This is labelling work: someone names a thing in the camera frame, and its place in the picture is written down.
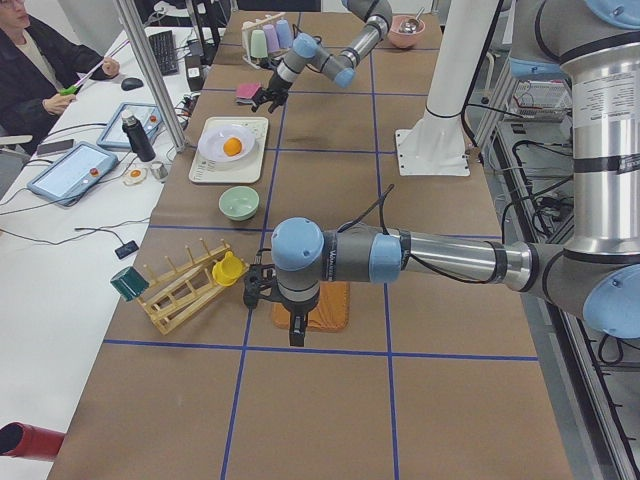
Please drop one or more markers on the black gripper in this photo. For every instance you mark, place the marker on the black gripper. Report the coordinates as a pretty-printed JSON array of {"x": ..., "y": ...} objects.
[
  {"x": 296, "y": 308},
  {"x": 276, "y": 84}
]

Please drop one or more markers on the orange fruit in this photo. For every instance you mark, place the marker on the orange fruit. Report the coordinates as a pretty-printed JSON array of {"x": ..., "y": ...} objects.
[{"x": 232, "y": 146}]

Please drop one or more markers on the white round plate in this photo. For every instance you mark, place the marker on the white round plate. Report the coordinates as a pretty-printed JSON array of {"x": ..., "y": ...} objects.
[{"x": 211, "y": 141}]

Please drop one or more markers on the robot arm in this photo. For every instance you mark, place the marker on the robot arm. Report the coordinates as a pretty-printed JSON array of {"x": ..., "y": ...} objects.
[
  {"x": 307, "y": 50},
  {"x": 595, "y": 275}
]

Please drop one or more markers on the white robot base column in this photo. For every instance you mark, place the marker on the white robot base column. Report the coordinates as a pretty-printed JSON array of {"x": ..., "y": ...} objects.
[{"x": 435, "y": 145}]

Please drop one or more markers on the wooden tray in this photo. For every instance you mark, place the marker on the wooden tray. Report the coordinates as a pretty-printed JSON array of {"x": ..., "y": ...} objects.
[{"x": 332, "y": 311}]

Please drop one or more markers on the cream bear tray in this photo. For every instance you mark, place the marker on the cream bear tray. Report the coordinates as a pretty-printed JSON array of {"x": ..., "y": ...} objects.
[{"x": 244, "y": 171}]

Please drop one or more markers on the grey cloth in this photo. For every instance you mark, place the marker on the grey cloth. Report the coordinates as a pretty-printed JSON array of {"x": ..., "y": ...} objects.
[{"x": 244, "y": 99}]

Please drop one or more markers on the pink cloth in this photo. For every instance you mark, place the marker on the pink cloth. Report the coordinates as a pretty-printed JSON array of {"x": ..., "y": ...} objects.
[{"x": 247, "y": 88}]

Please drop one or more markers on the green tumbler cup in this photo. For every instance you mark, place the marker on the green tumbler cup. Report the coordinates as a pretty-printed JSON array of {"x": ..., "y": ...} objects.
[{"x": 258, "y": 47}]

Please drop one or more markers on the purple tumbler cup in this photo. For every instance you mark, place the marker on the purple tumbler cup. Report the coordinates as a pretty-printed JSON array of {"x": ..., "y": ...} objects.
[{"x": 271, "y": 37}]

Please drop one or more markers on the blue tumbler cup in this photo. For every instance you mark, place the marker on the blue tumbler cup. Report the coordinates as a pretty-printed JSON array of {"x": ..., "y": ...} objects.
[{"x": 284, "y": 34}]

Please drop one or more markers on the yellow mug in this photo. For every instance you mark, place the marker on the yellow mug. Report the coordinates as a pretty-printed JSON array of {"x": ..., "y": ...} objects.
[{"x": 227, "y": 271}]

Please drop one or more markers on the green bowl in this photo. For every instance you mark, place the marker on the green bowl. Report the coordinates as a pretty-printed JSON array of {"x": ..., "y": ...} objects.
[{"x": 239, "y": 203}]

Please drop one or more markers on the black keyboard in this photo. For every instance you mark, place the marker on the black keyboard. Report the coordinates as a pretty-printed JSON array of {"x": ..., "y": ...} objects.
[{"x": 164, "y": 51}]

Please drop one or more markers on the far teach pendant tablet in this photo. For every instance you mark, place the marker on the far teach pendant tablet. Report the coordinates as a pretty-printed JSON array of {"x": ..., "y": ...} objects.
[{"x": 145, "y": 117}]

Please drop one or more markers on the teach pendant tablet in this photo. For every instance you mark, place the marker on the teach pendant tablet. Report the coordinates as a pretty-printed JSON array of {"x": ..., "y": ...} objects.
[
  {"x": 145, "y": 117},
  {"x": 73, "y": 174}
]

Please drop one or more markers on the small metal tin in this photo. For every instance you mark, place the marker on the small metal tin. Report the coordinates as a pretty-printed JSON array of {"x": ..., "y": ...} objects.
[{"x": 158, "y": 170}]

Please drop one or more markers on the black water bottle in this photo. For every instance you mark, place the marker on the black water bottle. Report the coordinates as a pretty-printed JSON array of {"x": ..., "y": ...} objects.
[{"x": 137, "y": 136}]

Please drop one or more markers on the wooden mug rack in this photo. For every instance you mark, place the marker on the wooden mug rack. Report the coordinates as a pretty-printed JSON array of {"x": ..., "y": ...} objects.
[{"x": 180, "y": 293}]

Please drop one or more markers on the black computer mouse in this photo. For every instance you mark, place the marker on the black computer mouse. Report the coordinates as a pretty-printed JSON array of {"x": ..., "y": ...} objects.
[{"x": 131, "y": 83}]

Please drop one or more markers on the pink bowl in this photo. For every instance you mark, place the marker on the pink bowl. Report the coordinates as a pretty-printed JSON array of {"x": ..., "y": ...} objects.
[{"x": 402, "y": 39}]

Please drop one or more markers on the fried egg toy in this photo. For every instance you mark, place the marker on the fried egg toy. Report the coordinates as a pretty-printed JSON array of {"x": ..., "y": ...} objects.
[{"x": 134, "y": 176}]

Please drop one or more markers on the metal scoop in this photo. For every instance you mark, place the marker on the metal scoop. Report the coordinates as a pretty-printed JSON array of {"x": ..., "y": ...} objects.
[{"x": 412, "y": 24}]

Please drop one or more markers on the dark green mug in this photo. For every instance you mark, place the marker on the dark green mug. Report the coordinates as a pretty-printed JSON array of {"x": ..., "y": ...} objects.
[{"x": 129, "y": 283}]

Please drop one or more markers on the small black device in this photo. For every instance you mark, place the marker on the small black device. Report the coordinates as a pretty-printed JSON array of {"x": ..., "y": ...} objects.
[{"x": 126, "y": 249}]

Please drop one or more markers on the black smartphone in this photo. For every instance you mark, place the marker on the black smartphone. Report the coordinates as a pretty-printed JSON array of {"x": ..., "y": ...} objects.
[{"x": 55, "y": 147}]

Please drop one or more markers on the near teach pendant tablet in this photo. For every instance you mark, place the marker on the near teach pendant tablet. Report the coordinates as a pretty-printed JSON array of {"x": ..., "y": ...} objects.
[{"x": 73, "y": 174}]

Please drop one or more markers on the seated person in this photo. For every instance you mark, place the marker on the seated person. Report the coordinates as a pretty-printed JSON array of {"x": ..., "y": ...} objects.
[{"x": 37, "y": 63}]

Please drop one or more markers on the red cylinder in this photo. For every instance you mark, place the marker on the red cylinder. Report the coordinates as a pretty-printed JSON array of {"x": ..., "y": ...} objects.
[{"x": 19, "y": 440}]

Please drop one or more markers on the white wire cup rack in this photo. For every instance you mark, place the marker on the white wire cup rack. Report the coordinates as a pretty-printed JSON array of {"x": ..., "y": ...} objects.
[{"x": 258, "y": 23}]

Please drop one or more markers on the aluminium frame post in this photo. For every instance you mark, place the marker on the aluminium frame post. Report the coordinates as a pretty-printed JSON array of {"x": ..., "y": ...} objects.
[{"x": 133, "y": 26}]

